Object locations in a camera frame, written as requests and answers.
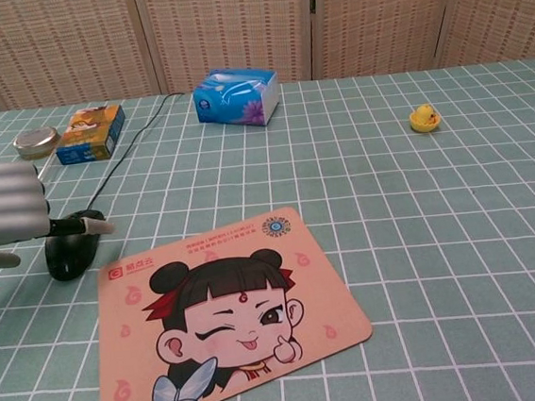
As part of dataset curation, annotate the black computer mouse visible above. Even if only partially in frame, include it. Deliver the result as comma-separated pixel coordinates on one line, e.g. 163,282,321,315
41,207,112,283

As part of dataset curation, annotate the green grid tablecloth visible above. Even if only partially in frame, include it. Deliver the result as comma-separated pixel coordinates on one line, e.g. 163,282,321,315
0,58,535,401

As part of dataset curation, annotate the yellow duck toy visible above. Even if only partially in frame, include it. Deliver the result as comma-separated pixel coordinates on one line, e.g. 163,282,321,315
407,102,443,136

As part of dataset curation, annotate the cartoon girl mouse pad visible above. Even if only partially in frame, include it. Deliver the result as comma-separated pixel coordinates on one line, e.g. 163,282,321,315
78,199,380,401

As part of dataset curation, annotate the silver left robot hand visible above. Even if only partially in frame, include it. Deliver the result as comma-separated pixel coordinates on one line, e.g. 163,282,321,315
0,151,120,270

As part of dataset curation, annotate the round metal tin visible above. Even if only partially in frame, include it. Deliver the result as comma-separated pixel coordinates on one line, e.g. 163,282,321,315
10,125,62,162

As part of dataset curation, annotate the thin black cable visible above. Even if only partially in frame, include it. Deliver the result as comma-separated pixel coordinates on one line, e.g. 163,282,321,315
75,91,196,214

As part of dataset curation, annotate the orange and blue carton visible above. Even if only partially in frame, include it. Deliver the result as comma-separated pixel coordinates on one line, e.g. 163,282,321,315
51,104,131,167

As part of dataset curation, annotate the blue tissue pack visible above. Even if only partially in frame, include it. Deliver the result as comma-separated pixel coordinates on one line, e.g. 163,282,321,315
190,63,284,134

